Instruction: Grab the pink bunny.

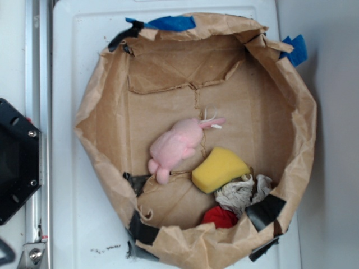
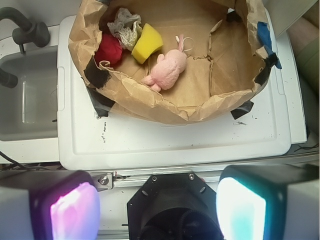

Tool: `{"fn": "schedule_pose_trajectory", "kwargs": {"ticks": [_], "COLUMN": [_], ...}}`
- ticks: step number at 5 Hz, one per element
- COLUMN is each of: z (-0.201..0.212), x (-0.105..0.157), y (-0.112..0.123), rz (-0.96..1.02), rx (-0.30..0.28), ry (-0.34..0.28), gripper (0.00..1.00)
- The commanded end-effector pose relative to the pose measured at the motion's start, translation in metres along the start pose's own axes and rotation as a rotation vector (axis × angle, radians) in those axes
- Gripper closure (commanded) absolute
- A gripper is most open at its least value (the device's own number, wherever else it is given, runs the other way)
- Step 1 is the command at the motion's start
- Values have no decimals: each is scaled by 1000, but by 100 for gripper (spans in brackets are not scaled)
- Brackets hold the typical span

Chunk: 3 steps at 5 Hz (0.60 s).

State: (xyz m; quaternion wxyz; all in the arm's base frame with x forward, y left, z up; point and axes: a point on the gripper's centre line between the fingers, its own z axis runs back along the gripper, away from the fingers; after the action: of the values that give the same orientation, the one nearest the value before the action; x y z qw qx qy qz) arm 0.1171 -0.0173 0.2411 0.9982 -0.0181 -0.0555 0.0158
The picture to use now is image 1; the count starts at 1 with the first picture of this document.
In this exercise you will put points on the blue tape piece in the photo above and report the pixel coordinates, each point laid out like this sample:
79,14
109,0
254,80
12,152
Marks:
299,52
168,23

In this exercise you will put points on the yellow sponge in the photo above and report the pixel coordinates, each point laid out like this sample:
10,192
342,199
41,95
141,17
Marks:
219,168

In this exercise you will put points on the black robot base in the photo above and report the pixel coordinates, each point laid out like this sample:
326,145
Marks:
20,169

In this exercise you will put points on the aluminium frame rail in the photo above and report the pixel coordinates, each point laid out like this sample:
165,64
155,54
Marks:
38,107

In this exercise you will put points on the pink plush bunny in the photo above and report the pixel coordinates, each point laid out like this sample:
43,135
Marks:
178,144

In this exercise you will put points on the crumpled white cloth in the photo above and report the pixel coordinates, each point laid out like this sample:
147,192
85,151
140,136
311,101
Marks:
236,196

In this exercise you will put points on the blue tape piece top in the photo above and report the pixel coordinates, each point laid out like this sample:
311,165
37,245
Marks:
168,23

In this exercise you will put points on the brown paper bag bin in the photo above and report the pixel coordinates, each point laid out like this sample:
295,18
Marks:
145,81

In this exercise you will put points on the blue tape piece right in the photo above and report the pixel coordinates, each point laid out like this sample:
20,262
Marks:
299,52

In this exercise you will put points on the white plastic tray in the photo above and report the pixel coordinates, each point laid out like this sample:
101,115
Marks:
86,232

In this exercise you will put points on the metal corner bracket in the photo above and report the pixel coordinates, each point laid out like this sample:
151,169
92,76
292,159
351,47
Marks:
32,256

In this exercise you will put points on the red cloth ball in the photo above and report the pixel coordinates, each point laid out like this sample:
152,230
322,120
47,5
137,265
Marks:
220,217

